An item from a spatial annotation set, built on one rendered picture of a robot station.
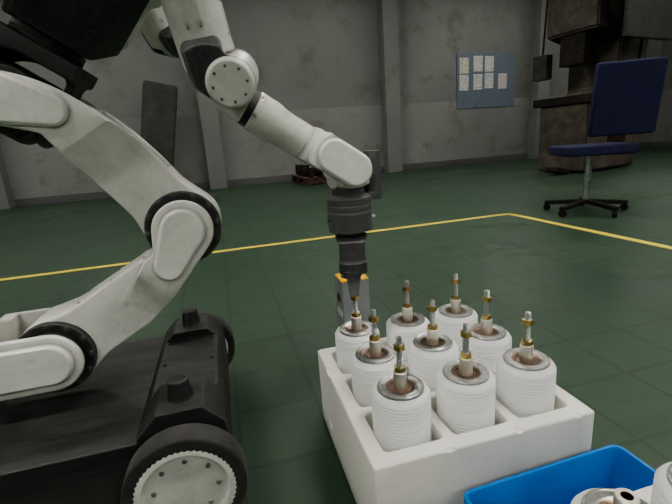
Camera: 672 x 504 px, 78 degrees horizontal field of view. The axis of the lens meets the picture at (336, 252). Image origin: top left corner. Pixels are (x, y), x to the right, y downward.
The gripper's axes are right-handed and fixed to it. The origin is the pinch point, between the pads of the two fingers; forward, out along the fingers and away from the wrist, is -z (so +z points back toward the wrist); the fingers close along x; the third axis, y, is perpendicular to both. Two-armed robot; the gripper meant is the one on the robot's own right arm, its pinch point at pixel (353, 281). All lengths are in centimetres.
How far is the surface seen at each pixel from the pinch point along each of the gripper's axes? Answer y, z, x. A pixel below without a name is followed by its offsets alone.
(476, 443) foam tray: 16.9, -18.2, 27.8
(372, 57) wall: 71, 182, -783
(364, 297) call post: 2.5, -9.5, -14.9
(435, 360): 14.0, -12.1, 12.9
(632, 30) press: 359, 134, -475
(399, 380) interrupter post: 5.9, -9.0, 23.8
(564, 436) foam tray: 32.7, -21.2, 23.5
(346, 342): -2.4, -11.8, 4.2
